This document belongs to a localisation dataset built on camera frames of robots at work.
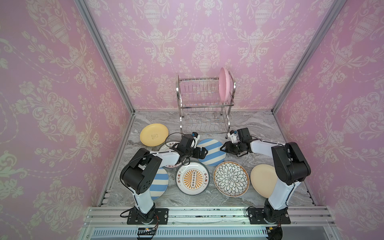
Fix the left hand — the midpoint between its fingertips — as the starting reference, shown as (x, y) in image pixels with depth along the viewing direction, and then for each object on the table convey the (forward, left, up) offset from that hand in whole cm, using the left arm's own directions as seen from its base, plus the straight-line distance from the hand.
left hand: (202, 151), depth 93 cm
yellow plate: (+15, +35, -4) cm, 38 cm away
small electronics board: (-41, +28, -8) cm, 50 cm away
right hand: (+3, -14, -2) cm, 15 cm away
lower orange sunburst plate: (-16, +5, -4) cm, 18 cm away
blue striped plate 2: (-19, +25, -6) cm, 31 cm away
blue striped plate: (-1, -9, -4) cm, 10 cm away
